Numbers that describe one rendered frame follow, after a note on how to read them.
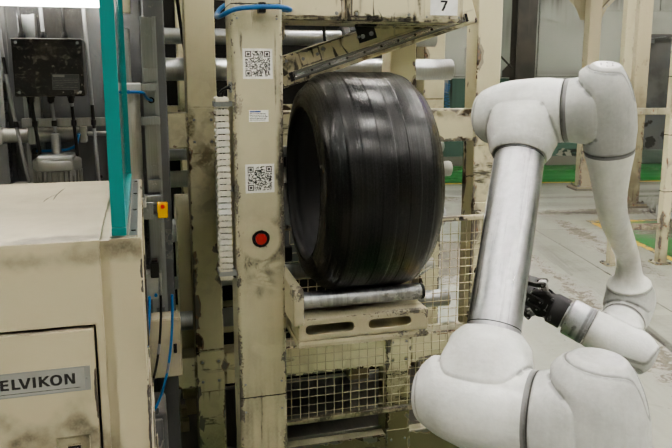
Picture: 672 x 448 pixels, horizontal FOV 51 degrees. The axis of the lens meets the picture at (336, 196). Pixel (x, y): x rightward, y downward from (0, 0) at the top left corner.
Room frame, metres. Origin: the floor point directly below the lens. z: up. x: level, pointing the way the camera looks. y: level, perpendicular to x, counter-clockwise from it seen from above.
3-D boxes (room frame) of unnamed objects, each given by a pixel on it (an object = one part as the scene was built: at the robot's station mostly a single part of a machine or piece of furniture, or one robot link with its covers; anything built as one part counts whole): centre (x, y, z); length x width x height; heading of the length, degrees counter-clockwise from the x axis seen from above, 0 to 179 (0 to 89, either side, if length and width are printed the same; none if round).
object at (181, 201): (2.62, 0.58, 0.61); 0.33 x 0.06 x 0.86; 15
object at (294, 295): (1.88, 0.14, 0.90); 0.40 x 0.03 x 0.10; 15
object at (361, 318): (1.79, -0.06, 0.84); 0.36 x 0.09 x 0.06; 105
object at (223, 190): (1.79, 0.29, 1.19); 0.05 x 0.04 x 0.48; 15
